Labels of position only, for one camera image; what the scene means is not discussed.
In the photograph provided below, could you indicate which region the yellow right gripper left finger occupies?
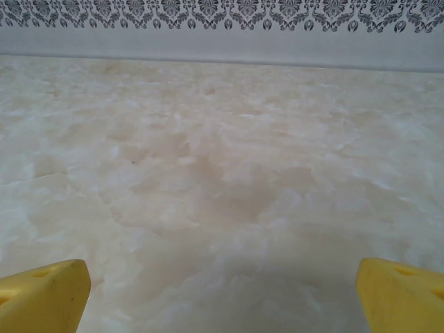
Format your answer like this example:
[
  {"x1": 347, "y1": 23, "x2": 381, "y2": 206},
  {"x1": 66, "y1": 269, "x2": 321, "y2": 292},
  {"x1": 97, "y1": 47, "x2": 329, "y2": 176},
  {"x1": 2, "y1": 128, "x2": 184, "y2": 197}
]
[{"x1": 0, "y1": 259, "x2": 92, "y2": 333}]

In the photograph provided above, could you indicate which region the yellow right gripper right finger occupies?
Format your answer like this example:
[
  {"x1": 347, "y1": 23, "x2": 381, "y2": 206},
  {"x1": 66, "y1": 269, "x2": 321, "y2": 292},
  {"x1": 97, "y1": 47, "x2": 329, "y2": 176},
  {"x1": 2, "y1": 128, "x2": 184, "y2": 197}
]
[{"x1": 356, "y1": 257, "x2": 444, "y2": 333}]

